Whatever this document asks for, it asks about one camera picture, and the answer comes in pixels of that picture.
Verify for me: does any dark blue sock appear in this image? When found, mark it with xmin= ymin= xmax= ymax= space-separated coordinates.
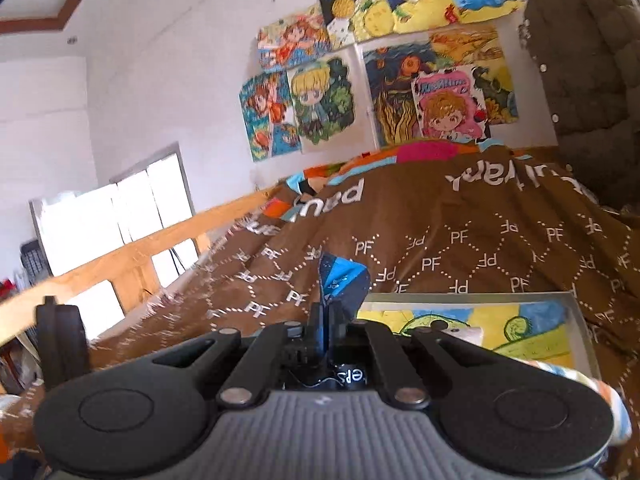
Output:
xmin=316 ymin=253 xmax=372 ymax=322

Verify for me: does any brown printed blanket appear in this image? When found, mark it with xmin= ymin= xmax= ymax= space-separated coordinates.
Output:
xmin=0 ymin=140 xmax=640 ymax=480

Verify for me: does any wooden bed rail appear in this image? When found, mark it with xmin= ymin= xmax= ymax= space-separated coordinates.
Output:
xmin=0 ymin=185 xmax=287 ymax=347

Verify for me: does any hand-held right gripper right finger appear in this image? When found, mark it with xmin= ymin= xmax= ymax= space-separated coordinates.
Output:
xmin=326 ymin=304 xmax=502 ymax=407

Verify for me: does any yellow beach blue sea drawing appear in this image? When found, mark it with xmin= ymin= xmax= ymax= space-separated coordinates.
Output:
xmin=350 ymin=0 xmax=462 ymax=47

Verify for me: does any orange-haired girl wide drawing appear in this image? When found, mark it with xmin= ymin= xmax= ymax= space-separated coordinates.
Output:
xmin=256 ymin=2 xmax=334 ymax=74

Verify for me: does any blond boy green cap drawing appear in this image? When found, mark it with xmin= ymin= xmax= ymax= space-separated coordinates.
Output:
xmin=285 ymin=54 xmax=358 ymax=154

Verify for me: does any dark blue seaweed drawing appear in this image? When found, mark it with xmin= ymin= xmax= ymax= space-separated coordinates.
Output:
xmin=361 ymin=41 xmax=432 ymax=149

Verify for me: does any black basket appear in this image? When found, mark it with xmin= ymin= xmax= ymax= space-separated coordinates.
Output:
xmin=20 ymin=239 xmax=54 ymax=282

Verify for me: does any black yellow moon drawing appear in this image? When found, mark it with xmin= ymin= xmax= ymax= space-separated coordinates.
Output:
xmin=316 ymin=0 xmax=364 ymax=47

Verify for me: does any pink comic poster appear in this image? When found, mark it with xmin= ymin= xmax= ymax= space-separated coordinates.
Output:
xmin=410 ymin=63 xmax=493 ymax=143

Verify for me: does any window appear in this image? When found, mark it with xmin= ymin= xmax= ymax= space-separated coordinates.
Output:
xmin=29 ymin=142 xmax=202 ymax=322

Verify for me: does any brown puffer jacket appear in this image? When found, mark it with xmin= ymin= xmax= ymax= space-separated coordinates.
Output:
xmin=517 ymin=0 xmax=640 ymax=212

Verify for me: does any orange dark creature drawing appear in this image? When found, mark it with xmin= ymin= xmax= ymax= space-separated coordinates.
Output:
xmin=428 ymin=24 xmax=520 ymax=127

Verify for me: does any striped cloth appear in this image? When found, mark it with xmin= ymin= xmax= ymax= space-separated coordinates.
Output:
xmin=520 ymin=356 xmax=634 ymax=454

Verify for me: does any orange-haired mermaid drawing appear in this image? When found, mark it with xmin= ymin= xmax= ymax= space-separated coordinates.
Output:
xmin=238 ymin=70 xmax=304 ymax=164

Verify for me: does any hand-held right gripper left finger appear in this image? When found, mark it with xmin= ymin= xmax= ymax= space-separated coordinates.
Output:
xmin=150 ymin=302 xmax=327 ymax=406

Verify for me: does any grey shallow box cartoon picture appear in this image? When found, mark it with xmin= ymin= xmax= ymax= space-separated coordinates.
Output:
xmin=356 ymin=290 xmax=602 ymax=387

